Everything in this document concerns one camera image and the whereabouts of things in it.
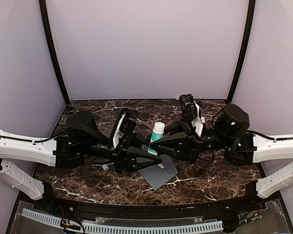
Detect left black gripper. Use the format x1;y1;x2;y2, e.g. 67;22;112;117
80;130;163;175

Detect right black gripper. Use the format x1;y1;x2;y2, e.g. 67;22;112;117
147;118;231;165

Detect green white glue stick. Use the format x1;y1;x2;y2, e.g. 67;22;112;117
148;122;165;155

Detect grey blue envelope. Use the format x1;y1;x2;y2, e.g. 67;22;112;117
138;154;178;190

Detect small grey glue cap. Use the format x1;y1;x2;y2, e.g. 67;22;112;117
102;164;109;171

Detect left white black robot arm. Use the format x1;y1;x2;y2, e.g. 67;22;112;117
0;108;162;213

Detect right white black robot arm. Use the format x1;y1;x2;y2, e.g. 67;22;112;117
150;103;293;212

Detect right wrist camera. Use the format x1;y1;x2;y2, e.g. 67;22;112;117
179;94;206;137

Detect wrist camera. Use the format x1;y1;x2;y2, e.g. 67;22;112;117
179;94;206;137
109;108;138;149

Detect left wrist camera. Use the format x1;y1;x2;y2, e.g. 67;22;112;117
109;108;138;149

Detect black curved front rail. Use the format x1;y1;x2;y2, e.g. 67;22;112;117
37;184;260;219

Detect light blue slotted cable duct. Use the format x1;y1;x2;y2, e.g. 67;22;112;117
21;209;223;234

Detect right black corner post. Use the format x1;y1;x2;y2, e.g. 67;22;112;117
226;0;256;103

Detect black corner post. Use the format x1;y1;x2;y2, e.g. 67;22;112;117
39;0;70;106
226;0;256;103

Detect left black corner post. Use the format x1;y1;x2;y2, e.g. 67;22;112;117
39;0;70;106

